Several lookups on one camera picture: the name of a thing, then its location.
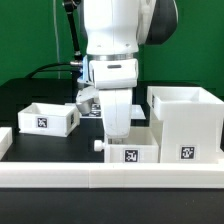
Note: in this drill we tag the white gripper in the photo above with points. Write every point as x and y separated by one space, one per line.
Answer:
116 108

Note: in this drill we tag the white drawer box with knob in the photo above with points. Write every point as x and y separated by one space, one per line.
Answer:
139 147

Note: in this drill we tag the white drawer cabinet frame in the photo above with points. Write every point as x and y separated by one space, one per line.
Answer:
187 123

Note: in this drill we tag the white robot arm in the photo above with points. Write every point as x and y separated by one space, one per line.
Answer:
115 30

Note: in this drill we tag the white drawer box rear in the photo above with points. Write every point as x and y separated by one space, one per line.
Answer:
48 119

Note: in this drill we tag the white marker sheet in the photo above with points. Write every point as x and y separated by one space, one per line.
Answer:
137 113

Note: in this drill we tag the white left fence piece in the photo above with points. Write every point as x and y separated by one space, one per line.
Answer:
5 140

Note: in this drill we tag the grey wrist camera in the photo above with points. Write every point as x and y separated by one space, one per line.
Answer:
86 98

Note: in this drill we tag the white front fence rail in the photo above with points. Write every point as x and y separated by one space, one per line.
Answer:
110 175

